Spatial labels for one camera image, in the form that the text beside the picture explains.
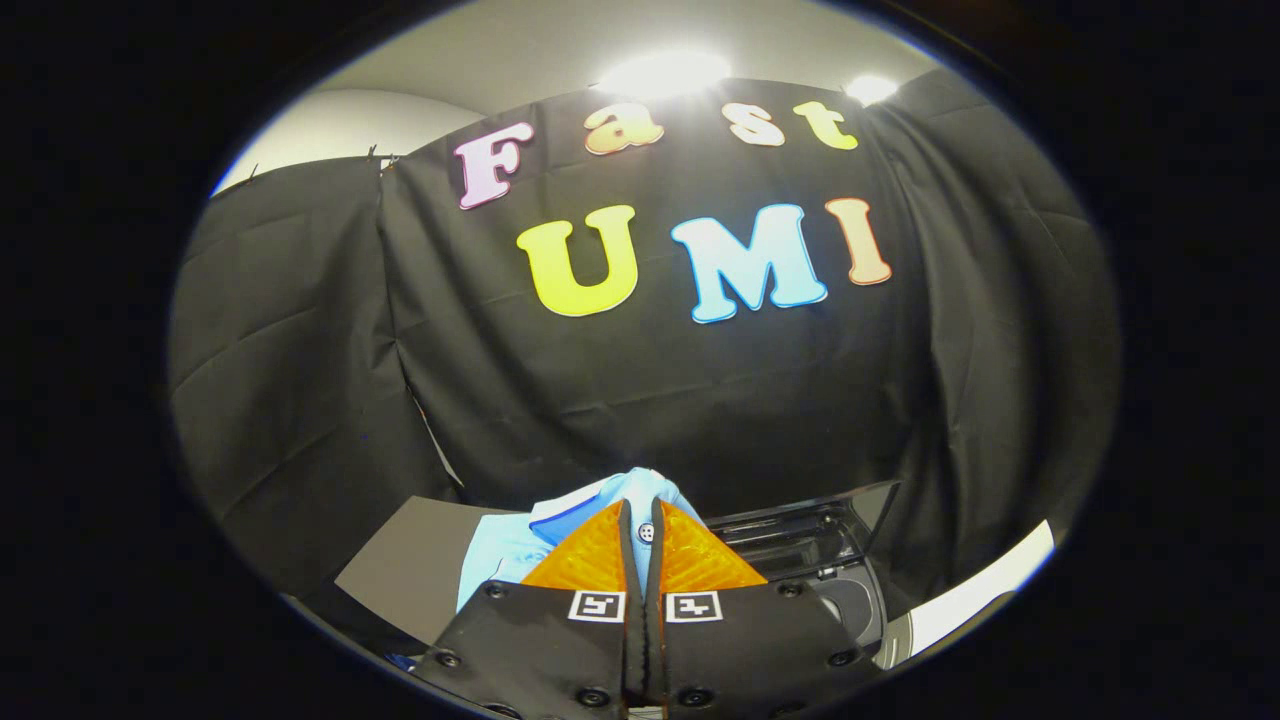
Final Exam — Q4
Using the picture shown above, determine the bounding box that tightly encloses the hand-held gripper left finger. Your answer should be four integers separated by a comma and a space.
415, 500, 641, 720

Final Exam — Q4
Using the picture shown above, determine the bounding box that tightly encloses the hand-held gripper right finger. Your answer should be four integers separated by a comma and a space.
645, 497, 881, 716

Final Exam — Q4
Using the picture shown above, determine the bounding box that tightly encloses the light blue polo shirt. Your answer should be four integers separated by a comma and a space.
457, 467, 706, 613

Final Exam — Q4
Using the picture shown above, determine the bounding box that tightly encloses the dark grey washing machine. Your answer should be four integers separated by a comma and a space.
705, 480, 901, 666

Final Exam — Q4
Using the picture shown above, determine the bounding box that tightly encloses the black washing machine lid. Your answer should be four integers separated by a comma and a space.
705, 480, 901, 583

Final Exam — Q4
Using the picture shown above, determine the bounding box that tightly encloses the grey cabinet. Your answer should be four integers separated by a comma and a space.
335, 497, 541, 646

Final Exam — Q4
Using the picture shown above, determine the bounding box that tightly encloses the black backdrop cloth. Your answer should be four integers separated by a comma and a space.
168, 70, 1121, 641

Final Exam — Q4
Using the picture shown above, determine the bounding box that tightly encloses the oval ceiling light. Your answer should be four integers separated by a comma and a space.
598, 50, 731, 99

